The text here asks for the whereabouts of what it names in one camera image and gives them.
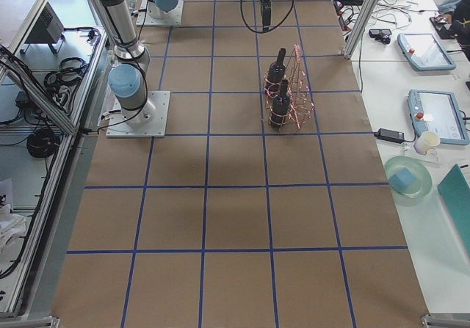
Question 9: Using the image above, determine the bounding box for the dark wine bottle left basket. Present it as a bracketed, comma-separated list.
[265, 48, 286, 94]

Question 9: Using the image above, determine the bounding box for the dark wine bottle basket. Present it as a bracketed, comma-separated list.
[270, 79, 290, 130]
[265, 48, 286, 94]

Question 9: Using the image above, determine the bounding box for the dark wine bottle right basket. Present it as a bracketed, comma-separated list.
[270, 79, 290, 130]

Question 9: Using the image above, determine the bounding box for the black webcam device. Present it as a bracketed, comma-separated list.
[368, 29, 391, 45]

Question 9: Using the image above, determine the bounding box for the blue teach pendant far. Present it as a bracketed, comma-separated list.
[397, 33, 456, 71]

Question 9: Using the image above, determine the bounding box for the blue teach pendant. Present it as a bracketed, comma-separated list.
[408, 90, 469, 145]
[397, 33, 456, 71]

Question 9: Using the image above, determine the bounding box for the black power adapter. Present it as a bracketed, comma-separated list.
[374, 128, 405, 144]

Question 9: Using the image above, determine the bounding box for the brown paper mat blue grid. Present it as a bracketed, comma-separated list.
[51, 0, 427, 327]

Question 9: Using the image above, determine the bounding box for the blue teach pendant near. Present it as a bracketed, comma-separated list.
[408, 90, 469, 145]

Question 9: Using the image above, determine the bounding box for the white paper cup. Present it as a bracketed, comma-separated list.
[414, 131, 441, 155]

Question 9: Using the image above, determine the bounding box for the grey control box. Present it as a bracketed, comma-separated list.
[20, 2, 65, 54]

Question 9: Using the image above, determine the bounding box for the blue foam cube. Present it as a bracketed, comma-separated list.
[388, 167, 419, 193]

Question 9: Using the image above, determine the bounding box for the green glass plate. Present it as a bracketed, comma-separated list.
[384, 156, 433, 199]

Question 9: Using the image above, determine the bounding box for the teal board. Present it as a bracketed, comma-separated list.
[438, 164, 470, 253]

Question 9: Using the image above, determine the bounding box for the white crumpled cloth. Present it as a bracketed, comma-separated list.
[0, 179, 27, 255]

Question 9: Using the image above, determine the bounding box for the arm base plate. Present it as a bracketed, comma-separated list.
[106, 91, 171, 138]
[136, 0, 184, 27]

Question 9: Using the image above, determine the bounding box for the copper wire wine basket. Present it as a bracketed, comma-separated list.
[264, 44, 314, 131]

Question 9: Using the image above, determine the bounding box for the aluminium frame post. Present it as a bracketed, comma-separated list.
[342, 0, 379, 59]

